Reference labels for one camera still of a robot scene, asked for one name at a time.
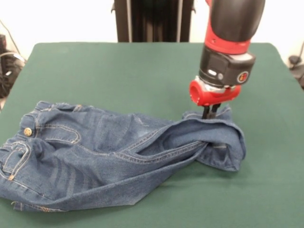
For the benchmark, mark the dark green table cloth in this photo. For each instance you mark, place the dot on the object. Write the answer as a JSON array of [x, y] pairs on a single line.
[[261, 190]]

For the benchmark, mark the blue denim jeans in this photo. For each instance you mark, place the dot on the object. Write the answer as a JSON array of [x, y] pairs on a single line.
[[83, 161]]

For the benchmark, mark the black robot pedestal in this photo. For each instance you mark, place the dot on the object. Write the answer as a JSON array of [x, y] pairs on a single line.
[[154, 21]]

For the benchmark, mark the black wheeled chair base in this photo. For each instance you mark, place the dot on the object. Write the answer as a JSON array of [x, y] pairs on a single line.
[[294, 59], [7, 69]]

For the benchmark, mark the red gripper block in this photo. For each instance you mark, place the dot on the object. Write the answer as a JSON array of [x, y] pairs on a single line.
[[213, 98]]

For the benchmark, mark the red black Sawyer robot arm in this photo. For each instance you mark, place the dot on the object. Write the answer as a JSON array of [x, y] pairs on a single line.
[[232, 23]]

